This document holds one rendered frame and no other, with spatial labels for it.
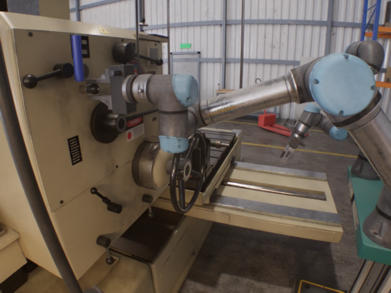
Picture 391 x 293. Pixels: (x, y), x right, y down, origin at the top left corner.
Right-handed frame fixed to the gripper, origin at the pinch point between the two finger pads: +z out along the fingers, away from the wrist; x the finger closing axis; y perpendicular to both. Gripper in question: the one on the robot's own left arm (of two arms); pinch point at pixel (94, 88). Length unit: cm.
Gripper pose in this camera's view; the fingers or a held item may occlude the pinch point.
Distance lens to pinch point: 72.8
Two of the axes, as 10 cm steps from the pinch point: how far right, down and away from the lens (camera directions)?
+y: -3.5, 3.2, -8.8
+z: -9.4, -1.2, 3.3
